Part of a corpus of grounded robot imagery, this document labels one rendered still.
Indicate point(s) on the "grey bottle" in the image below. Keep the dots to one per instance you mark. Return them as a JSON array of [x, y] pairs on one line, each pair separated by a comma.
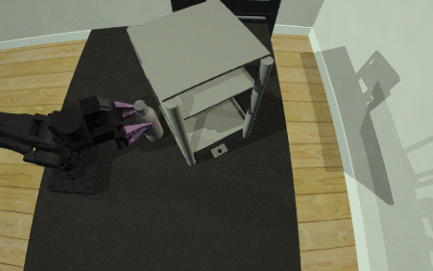
[[144, 114]]

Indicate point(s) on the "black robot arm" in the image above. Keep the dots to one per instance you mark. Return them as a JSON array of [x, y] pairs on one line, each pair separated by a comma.
[[20, 132]]

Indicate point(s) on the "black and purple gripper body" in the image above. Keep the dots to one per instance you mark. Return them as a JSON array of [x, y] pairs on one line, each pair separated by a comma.
[[116, 125]]

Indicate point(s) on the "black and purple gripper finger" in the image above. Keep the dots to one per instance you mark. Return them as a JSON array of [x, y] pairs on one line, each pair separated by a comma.
[[133, 128], [123, 106]]

